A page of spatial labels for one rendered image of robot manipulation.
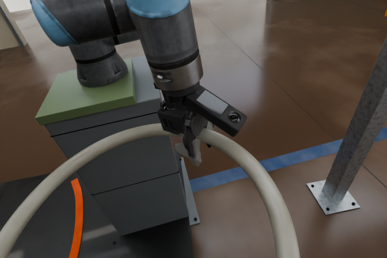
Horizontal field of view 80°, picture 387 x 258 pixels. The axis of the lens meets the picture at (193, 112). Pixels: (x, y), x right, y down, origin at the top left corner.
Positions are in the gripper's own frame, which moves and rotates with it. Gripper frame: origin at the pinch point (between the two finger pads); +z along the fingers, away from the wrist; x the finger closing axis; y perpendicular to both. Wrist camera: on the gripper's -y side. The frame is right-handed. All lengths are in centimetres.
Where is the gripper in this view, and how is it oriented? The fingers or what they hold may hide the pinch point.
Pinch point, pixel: (205, 154)
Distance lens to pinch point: 54.5
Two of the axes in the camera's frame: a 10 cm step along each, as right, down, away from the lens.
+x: -5.0, 6.2, -6.1
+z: 1.8, 7.6, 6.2
